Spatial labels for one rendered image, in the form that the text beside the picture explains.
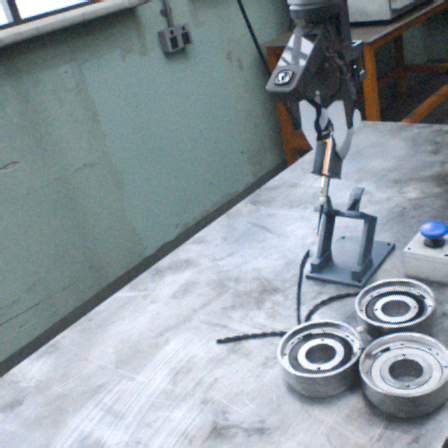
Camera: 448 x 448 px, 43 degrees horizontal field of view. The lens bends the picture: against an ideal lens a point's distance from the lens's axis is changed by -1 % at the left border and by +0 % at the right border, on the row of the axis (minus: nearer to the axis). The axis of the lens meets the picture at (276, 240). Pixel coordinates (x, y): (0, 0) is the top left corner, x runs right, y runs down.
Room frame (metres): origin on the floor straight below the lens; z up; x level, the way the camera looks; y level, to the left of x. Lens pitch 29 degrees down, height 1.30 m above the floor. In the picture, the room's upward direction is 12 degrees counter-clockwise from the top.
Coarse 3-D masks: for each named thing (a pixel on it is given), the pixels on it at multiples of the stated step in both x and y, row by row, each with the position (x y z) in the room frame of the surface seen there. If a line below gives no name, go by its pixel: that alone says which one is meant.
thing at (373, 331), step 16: (368, 288) 0.65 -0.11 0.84; (384, 288) 0.66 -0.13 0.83; (400, 288) 0.65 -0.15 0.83; (416, 288) 0.64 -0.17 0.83; (384, 304) 0.62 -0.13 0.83; (400, 304) 0.62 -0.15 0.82; (416, 304) 0.61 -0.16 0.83; (432, 304) 0.60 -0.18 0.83; (368, 320) 0.58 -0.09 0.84; (384, 320) 0.59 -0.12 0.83; (400, 320) 0.58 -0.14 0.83; (416, 320) 0.56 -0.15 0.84; (432, 320) 0.57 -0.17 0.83; (368, 336) 0.59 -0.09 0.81; (384, 336) 0.56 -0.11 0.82
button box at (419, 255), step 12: (420, 240) 0.74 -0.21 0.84; (444, 240) 0.72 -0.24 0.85; (408, 252) 0.71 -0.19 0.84; (420, 252) 0.70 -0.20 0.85; (432, 252) 0.70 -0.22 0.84; (444, 252) 0.69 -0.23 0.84; (408, 264) 0.71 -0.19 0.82; (420, 264) 0.70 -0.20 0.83; (432, 264) 0.69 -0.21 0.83; (444, 264) 0.68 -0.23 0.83; (420, 276) 0.70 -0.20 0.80; (432, 276) 0.69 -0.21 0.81; (444, 276) 0.68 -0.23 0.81
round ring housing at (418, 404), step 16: (400, 336) 0.54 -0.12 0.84; (416, 336) 0.53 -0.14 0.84; (368, 352) 0.53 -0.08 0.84; (384, 352) 0.54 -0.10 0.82; (432, 352) 0.51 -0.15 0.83; (368, 368) 0.51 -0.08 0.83; (384, 368) 0.50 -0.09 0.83; (400, 368) 0.51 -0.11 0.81; (416, 368) 0.50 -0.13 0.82; (368, 384) 0.47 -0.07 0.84; (400, 384) 0.47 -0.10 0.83; (416, 384) 0.47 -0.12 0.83; (384, 400) 0.45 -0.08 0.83; (400, 400) 0.44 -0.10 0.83; (416, 400) 0.44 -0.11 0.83; (432, 400) 0.44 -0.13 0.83; (400, 416) 0.45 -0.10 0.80; (416, 416) 0.45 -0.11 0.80
